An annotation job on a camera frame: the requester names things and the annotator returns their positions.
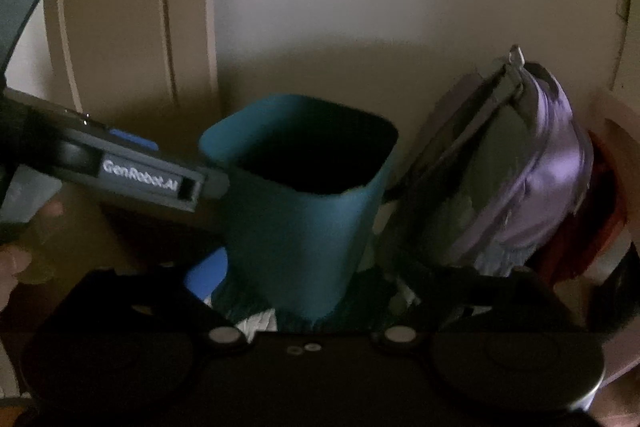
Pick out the purple grey backpack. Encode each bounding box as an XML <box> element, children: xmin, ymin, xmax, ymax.
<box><xmin>376</xmin><ymin>46</ymin><xmax>593</xmax><ymax>277</ymax></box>

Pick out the blue pad under blanket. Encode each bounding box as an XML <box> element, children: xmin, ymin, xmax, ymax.
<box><xmin>184</xmin><ymin>247</ymin><xmax>229</xmax><ymax>301</ymax></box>

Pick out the beige door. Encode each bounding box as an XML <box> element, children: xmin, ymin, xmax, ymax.
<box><xmin>44</xmin><ymin>0</ymin><xmax>220</xmax><ymax>120</ymax></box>

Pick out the teal plastic trash bin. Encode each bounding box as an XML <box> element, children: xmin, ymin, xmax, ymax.
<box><xmin>198</xmin><ymin>94</ymin><xmax>399</xmax><ymax>321</ymax></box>

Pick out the person's left hand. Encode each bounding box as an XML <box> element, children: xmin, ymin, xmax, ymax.
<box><xmin>1</xmin><ymin>198</ymin><xmax>64</xmax><ymax>310</ymax></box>

